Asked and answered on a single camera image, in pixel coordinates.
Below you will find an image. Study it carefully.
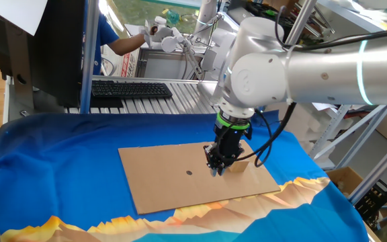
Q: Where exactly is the black monitor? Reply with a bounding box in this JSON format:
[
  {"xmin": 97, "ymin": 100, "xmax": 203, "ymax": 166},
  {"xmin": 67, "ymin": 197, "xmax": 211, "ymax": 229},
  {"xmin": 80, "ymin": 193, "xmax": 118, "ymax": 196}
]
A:
[{"xmin": 0, "ymin": 0, "xmax": 86, "ymax": 108}]

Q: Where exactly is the teal plastic object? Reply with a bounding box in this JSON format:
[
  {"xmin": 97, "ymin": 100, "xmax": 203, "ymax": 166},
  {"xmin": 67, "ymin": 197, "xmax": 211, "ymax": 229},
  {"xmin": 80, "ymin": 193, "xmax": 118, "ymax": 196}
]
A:
[{"xmin": 165, "ymin": 9, "xmax": 181, "ymax": 26}]

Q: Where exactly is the grey laptop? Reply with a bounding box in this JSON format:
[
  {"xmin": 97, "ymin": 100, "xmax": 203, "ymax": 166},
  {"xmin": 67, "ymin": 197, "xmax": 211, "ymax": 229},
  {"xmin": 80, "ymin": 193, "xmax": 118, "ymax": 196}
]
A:
[{"xmin": 227, "ymin": 5, "xmax": 258, "ymax": 26}]

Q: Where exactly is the white metal shelf rack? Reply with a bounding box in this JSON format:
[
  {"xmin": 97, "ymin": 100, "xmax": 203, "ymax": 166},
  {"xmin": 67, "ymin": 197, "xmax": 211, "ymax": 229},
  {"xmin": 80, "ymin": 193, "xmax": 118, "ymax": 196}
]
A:
[{"xmin": 309, "ymin": 0, "xmax": 387, "ymax": 169}]

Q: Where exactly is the person's bare forearm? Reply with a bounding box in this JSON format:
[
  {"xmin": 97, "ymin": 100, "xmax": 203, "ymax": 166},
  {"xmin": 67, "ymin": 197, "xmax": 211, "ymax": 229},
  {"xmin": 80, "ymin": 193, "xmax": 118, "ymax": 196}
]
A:
[{"xmin": 112, "ymin": 33, "xmax": 146, "ymax": 56}]

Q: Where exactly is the person in blue shirt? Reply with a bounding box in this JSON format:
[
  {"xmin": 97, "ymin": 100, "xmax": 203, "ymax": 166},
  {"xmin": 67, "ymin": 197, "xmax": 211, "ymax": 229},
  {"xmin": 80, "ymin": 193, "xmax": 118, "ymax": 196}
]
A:
[{"xmin": 92, "ymin": 13, "xmax": 120, "ymax": 76}]

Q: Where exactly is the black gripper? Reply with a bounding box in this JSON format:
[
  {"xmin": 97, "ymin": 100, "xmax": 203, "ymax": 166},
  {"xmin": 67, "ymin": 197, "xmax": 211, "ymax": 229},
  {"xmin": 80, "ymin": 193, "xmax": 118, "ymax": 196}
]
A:
[{"xmin": 203, "ymin": 126, "xmax": 250, "ymax": 177}]

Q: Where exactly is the black mouse pad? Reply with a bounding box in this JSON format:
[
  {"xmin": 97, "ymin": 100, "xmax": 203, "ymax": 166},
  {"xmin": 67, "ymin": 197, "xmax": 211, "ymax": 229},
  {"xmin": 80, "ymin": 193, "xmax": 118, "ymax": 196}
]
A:
[{"xmin": 89, "ymin": 95, "xmax": 124, "ymax": 109}]

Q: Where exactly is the red white printed box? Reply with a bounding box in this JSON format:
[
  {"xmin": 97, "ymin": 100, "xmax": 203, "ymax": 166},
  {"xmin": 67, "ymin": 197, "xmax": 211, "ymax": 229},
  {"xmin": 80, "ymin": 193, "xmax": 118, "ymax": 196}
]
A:
[{"xmin": 102, "ymin": 46, "xmax": 140, "ymax": 78}]

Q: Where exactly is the black tray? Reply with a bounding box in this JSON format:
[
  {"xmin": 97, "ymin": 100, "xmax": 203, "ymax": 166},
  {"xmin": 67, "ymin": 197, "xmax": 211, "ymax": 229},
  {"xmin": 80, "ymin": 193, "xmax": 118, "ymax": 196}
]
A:
[{"xmin": 247, "ymin": 0, "xmax": 297, "ymax": 28}]

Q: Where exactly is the white paper sheet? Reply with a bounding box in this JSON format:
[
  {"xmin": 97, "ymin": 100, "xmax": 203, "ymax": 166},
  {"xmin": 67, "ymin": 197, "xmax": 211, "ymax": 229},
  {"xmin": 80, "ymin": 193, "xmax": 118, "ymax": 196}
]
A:
[{"xmin": 0, "ymin": 0, "xmax": 49, "ymax": 36}]

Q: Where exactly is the black keyboard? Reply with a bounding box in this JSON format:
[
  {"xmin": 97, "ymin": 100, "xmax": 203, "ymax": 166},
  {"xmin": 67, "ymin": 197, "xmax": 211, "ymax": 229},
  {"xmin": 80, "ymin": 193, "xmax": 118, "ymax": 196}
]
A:
[{"xmin": 91, "ymin": 79, "xmax": 173, "ymax": 99}]

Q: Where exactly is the open cardboard box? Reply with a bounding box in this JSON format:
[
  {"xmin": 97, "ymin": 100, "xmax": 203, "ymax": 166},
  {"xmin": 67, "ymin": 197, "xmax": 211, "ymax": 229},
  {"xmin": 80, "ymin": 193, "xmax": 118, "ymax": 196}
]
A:
[{"xmin": 326, "ymin": 166, "xmax": 387, "ymax": 242}]

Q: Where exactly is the blue mountain print cloth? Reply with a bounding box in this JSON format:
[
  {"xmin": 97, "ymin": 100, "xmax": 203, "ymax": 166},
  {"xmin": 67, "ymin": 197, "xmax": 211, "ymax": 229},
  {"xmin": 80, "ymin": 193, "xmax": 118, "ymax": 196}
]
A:
[{"xmin": 0, "ymin": 110, "xmax": 371, "ymax": 242}]

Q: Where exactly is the brown cardboard sheet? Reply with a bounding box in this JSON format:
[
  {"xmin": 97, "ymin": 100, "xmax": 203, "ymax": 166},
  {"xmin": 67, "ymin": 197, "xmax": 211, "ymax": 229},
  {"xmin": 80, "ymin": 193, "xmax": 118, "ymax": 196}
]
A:
[{"xmin": 118, "ymin": 139, "xmax": 281, "ymax": 215}]

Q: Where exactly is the black plastic crate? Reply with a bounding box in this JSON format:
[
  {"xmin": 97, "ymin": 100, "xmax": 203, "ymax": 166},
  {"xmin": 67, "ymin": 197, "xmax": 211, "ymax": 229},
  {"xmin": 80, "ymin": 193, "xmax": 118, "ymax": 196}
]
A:
[{"xmin": 354, "ymin": 179, "xmax": 387, "ymax": 231}]

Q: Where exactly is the grey metal cabinet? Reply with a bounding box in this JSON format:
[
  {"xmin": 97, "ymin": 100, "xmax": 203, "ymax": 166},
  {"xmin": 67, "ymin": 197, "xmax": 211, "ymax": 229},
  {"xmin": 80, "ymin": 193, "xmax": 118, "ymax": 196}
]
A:
[{"xmin": 135, "ymin": 46, "xmax": 205, "ymax": 80}]

